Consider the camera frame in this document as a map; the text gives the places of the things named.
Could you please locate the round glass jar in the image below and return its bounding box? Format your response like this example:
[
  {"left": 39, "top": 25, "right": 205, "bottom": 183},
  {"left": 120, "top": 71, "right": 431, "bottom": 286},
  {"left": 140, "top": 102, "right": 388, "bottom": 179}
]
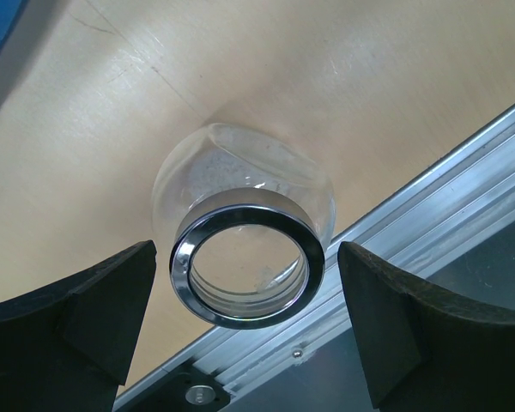
[{"left": 152, "top": 123, "right": 336, "bottom": 330}]

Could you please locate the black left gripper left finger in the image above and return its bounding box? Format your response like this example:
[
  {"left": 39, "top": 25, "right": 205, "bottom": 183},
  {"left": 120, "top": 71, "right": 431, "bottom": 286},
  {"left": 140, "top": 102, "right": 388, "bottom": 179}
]
[{"left": 0, "top": 240, "right": 156, "bottom": 411}]

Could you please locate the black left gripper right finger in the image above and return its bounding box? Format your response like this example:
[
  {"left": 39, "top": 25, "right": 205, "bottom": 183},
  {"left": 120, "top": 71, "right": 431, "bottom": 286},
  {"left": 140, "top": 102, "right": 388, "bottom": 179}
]
[{"left": 337, "top": 242, "right": 515, "bottom": 411}]

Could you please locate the aluminium rail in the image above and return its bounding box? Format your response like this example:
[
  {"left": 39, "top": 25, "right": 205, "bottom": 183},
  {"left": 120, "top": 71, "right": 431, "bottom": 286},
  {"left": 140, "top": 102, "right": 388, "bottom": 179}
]
[{"left": 114, "top": 105, "right": 515, "bottom": 411}]

